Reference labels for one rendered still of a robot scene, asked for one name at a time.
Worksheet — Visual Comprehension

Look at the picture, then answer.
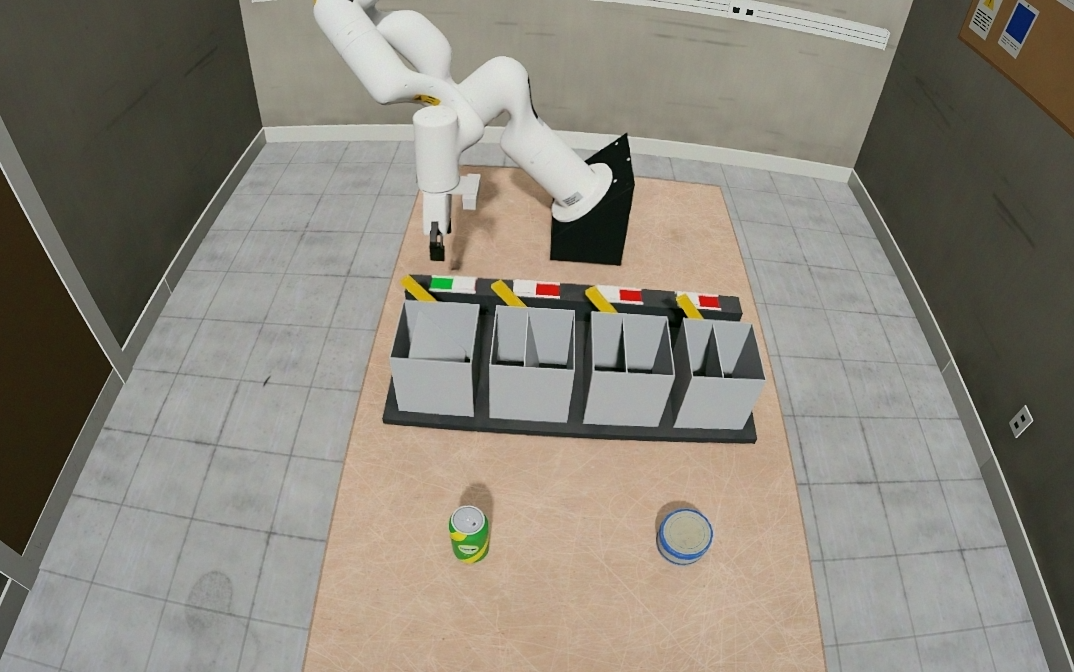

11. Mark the green drink can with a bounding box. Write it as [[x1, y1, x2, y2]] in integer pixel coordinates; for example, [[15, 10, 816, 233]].
[[448, 506, 489, 563]]

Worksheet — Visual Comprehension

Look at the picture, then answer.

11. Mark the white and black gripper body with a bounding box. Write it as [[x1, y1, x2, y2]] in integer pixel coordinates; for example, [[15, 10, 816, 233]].
[[420, 186, 456, 236]]

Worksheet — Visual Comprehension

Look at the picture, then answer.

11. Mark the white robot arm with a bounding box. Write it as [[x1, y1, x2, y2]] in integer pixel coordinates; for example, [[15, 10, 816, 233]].
[[313, 0, 612, 222]]

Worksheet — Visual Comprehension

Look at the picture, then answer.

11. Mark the round tin with blue-rimmed lid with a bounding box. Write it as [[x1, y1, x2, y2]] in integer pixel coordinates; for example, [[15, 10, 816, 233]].
[[656, 509, 713, 566]]

